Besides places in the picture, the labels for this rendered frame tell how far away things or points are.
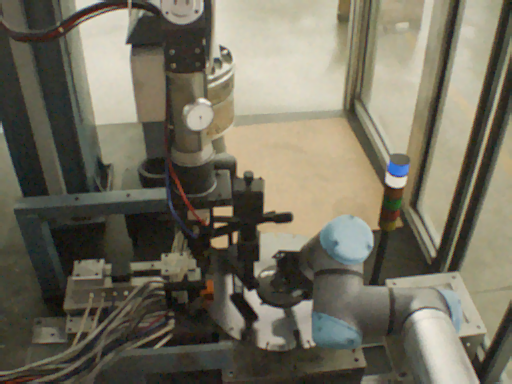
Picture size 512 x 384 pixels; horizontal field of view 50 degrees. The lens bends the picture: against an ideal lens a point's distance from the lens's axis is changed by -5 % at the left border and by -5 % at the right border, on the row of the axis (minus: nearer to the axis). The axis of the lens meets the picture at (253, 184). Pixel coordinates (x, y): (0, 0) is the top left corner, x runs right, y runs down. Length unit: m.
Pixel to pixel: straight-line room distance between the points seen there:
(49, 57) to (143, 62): 0.56
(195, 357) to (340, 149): 1.09
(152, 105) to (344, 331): 0.47
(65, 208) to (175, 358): 0.46
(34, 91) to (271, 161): 0.82
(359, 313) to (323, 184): 1.00
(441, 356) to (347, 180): 1.16
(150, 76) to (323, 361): 0.68
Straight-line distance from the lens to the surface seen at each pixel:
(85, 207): 1.32
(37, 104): 1.49
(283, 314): 1.17
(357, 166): 1.89
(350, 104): 2.21
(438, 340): 0.76
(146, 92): 0.95
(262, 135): 2.01
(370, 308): 0.84
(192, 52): 0.84
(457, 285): 1.36
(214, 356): 1.08
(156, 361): 1.09
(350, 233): 0.84
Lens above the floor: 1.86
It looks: 38 degrees down
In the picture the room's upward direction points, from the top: straight up
